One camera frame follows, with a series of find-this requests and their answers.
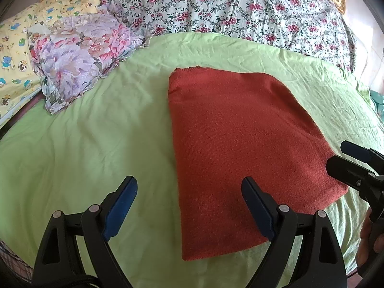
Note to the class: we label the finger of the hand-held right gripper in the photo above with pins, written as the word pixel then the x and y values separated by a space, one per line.
pixel 345 168
pixel 355 150

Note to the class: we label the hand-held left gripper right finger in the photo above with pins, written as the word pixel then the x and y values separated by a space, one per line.
pixel 259 213

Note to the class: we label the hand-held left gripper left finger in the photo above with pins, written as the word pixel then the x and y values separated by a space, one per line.
pixel 118 213

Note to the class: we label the person's right hand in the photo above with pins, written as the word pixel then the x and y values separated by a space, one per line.
pixel 365 240

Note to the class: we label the teal cloth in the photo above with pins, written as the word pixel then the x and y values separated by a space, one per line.
pixel 377 99

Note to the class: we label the light green bed sheet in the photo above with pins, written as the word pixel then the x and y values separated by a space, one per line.
pixel 90 144

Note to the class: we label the plaid cloth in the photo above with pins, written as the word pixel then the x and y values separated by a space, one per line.
pixel 15 261

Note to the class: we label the purple floral frilled pillow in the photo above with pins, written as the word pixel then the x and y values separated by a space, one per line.
pixel 81 57

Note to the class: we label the white rose print quilt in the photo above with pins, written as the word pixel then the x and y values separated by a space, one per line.
pixel 240 9

